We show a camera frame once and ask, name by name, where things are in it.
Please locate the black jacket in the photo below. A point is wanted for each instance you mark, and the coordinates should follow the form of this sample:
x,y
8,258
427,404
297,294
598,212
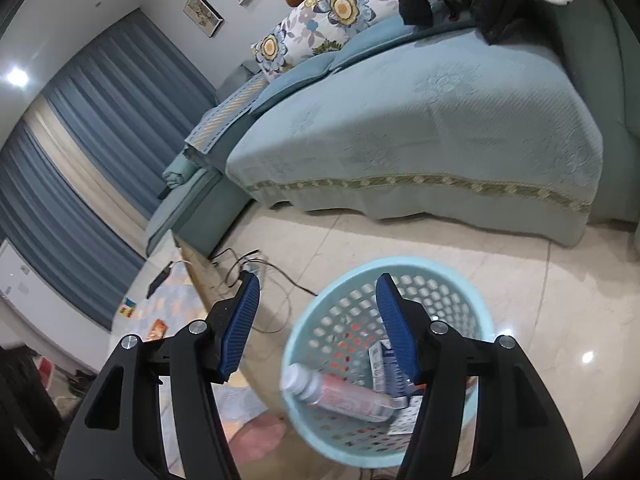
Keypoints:
x,y
500,0

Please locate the folded blue blanket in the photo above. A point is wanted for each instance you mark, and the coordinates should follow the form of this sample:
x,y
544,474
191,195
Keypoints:
x,y
177,171

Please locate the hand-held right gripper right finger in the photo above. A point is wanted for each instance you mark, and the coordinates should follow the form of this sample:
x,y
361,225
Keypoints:
x,y
397,330

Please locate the blue seat cushion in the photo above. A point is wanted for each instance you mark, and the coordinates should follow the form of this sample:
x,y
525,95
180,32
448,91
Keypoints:
x,y
370,47
295,85

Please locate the fan-patterned tablecloth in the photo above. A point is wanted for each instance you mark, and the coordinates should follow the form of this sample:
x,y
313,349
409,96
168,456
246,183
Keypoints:
x,y
165,305

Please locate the blue-green sofa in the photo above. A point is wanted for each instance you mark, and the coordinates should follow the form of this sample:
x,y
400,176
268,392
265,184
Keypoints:
x,y
450,135

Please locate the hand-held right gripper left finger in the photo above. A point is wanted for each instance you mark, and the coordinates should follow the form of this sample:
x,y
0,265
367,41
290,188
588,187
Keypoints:
x,y
240,330

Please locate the blue curtain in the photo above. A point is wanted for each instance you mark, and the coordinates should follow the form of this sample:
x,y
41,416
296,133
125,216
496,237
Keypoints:
x,y
140,95
55,230

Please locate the white refrigerator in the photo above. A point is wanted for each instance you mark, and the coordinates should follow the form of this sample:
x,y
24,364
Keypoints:
x,y
30,300

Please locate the black upright object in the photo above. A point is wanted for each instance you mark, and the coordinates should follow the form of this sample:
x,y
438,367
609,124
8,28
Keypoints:
x,y
25,405

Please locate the striped armrest cover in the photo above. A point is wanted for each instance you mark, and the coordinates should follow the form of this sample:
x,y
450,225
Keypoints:
x,y
225,115

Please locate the clear plastic bottle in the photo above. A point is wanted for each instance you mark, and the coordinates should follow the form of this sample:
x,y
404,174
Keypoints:
x,y
345,395

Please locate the floral sofa cushion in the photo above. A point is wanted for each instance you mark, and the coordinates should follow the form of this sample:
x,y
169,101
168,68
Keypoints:
x,y
320,15

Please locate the orange snack packet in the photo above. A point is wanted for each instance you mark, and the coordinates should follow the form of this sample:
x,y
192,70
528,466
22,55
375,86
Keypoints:
x,y
158,330

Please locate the tall black picture frame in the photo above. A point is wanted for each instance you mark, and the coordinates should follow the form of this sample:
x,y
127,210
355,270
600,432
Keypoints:
x,y
202,12

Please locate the ceiling light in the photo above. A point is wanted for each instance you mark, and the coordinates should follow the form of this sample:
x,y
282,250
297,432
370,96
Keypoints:
x,y
18,76

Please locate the light teal plastic basket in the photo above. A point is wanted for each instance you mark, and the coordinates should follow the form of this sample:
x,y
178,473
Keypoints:
x,y
325,310

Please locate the black remote control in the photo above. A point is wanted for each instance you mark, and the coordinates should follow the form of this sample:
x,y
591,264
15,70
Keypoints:
x,y
161,279

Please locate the blue white milk carton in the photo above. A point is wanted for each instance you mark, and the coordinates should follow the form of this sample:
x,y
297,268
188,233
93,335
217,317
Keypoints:
x,y
382,365

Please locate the white sheer curtain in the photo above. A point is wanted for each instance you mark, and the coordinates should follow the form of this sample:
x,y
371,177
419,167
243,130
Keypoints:
x,y
85,170

